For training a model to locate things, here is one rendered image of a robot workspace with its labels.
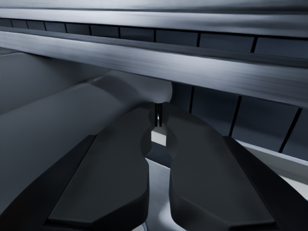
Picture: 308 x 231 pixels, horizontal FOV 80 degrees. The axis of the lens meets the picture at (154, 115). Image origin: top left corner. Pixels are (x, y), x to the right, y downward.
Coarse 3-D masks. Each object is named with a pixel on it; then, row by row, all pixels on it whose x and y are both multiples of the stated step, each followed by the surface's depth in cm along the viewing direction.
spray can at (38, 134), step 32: (64, 96) 10; (96, 96) 11; (128, 96) 12; (160, 96) 15; (0, 128) 7; (32, 128) 8; (64, 128) 9; (96, 128) 10; (0, 160) 7; (32, 160) 7; (0, 192) 6
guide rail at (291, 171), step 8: (160, 128) 16; (152, 136) 16; (160, 136) 16; (256, 152) 14; (264, 160) 13; (272, 160) 13; (280, 160) 13; (288, 160) 13; (272, 168) 12; (280, 168) 12; (288, 168) 12; (296, 168) 12; (304, 168) 12; (280, 176) 12; (288, 176) 12; (296, 176) 12; (304, 176) 12; (296, 184) 11; (304, 184) 11; (304, 192) 11
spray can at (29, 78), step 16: (0, 64) 11; (16, 64) 11; (32, 64) 12; (48, 64) 12; (64, 64) 13; (80, 64) 14; (0, 80) 10; (16, 80) 11; (32, 80) 11; (48, 80) 12; (64, 80) 13; (80, 80) 14; (0, 96) 10; (16, 96) 10; (32, 96) 11; (0, 112) 10
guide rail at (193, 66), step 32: (0, 32) 12; (32, 32) 11; (96, 64) 9; (128, 64) 8; (160, 64) 7; (192, 64) 7; (224, 64) 6; (256, 64) 6; (288, 64) 5; (256, 96) 6; (288, 96) 6
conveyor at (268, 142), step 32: (64, 32) 21; (96, 32) 19; (128, 32) 17; (160, 32) 15; (192, 32) 14; (192, 96) 17; (224, 96) 15; (224, 128) 16; (256, 128) 15; (288, 128) 14
